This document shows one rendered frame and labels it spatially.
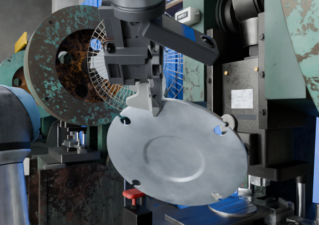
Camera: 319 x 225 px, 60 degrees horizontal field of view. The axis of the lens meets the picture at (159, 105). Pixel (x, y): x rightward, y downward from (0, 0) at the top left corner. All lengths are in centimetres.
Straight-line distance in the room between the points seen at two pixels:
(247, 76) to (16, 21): 690
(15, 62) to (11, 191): 309
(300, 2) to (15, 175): 51
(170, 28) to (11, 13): 713
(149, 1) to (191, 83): 54
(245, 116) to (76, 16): 147
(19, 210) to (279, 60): 60
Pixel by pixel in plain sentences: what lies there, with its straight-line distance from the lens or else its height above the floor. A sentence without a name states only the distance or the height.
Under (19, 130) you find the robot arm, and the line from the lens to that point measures 56.
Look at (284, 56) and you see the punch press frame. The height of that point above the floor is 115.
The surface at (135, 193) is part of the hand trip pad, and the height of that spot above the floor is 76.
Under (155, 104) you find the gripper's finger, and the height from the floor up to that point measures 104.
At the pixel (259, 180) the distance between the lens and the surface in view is 85.
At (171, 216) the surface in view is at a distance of 72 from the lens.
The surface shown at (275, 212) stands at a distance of 81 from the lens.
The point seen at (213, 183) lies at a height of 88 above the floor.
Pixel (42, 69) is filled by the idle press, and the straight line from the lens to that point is 186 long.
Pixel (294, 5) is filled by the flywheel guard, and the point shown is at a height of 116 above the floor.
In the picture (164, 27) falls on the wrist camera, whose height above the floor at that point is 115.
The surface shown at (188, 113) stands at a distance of 49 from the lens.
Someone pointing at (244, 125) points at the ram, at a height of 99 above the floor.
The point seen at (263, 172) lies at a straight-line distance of 78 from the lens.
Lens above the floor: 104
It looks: 1 degrees up
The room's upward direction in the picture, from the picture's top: straight up
